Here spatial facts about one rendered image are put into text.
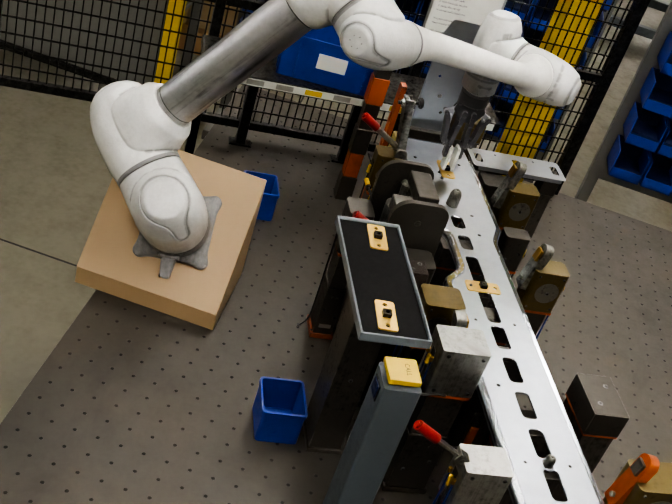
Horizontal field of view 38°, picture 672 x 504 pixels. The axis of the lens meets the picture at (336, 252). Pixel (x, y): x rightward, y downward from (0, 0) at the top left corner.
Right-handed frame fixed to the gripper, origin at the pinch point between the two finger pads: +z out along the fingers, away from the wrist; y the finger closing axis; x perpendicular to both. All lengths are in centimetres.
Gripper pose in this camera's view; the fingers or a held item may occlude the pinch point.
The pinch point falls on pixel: (450, 157)
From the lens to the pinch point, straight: 264.0
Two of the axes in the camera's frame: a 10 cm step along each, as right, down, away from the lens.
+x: -1.1, -6.1, 7.9
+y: 9.6, 1.4, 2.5
